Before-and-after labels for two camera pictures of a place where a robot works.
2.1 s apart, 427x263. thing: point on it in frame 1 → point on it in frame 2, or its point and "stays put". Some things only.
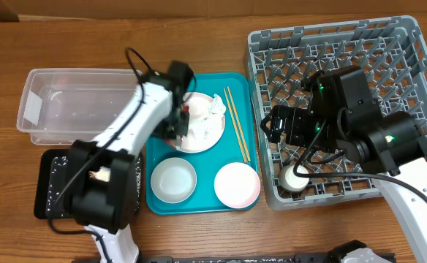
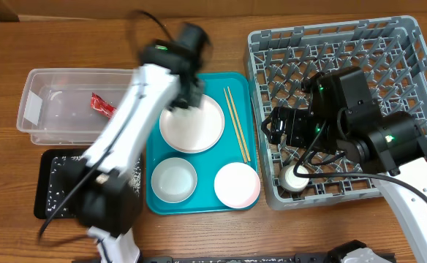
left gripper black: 182,128 → 197,98
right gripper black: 295,116 stays put
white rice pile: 57,182 stays put
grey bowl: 173,180 stays put
